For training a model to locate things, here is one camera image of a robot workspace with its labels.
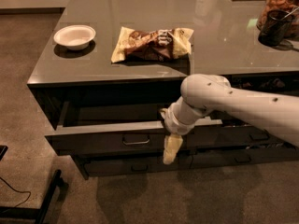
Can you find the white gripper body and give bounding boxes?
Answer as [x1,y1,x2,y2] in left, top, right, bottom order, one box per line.
[164,105,196,135]

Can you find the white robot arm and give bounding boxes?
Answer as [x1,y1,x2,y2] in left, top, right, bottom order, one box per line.
[161,74,299,165]

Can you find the brown yellow snack bag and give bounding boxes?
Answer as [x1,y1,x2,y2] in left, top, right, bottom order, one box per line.
[111,27,193,63]

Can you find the grey counter cabinet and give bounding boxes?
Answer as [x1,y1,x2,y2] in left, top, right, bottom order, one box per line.
[26,0,299,181]

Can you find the white paper bowl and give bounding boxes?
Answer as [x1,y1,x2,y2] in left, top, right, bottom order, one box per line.
[53,25,96,50]

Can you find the dark glass cup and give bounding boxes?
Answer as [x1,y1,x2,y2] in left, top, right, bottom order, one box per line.
[258,10,295,47]

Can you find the glass jar of nuts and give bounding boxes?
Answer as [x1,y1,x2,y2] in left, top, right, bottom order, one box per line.
[257,0,299,38]

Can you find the black cable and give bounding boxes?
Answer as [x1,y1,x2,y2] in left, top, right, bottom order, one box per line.
[0,175,32,217]

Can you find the black stand frame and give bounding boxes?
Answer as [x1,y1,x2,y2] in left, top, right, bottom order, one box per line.
[0,145,64,224]

